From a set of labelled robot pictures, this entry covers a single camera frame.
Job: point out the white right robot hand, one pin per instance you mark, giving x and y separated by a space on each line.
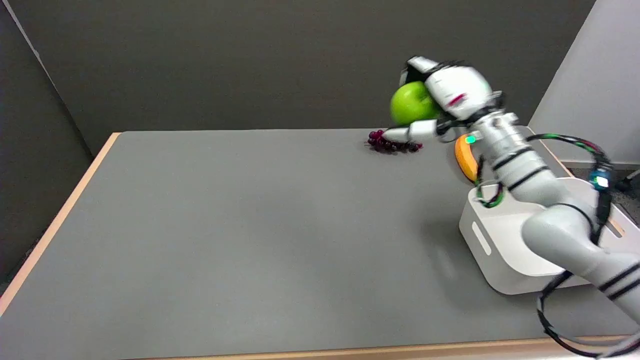
457 92

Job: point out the green apple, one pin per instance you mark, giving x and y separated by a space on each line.
411 104

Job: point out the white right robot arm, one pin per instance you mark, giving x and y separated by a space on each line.
545 200

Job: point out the white plastic box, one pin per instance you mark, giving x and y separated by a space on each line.
505 250

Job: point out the orange mango fruit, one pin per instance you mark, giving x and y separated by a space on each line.
466 159

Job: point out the dark red grape bunch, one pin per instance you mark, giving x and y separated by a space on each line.
392 144

